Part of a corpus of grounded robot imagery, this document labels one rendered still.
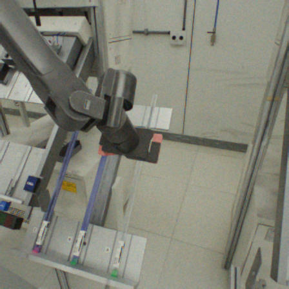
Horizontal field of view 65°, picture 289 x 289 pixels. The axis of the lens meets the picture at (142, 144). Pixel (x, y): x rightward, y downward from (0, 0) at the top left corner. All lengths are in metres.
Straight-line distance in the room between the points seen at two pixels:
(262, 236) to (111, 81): 0.85
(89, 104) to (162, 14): 2.14
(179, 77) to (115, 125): 2.11
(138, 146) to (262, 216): 0.65
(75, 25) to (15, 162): 0.59
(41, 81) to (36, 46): 0.06
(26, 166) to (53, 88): 0.60
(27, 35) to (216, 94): 2.18
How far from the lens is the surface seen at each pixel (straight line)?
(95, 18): 1.08
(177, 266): 1.53
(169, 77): 2.50
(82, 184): 1.16
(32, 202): 0.89
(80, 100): 0.37
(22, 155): 0.96
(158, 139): 0.51
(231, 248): 1.45
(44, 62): 0.40
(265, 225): 1.02
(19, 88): 1.14
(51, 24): 1.14
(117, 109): 0.40
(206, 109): 2.52
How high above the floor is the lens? 1.27
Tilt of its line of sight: 29 degrees down
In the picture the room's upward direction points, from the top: straight up
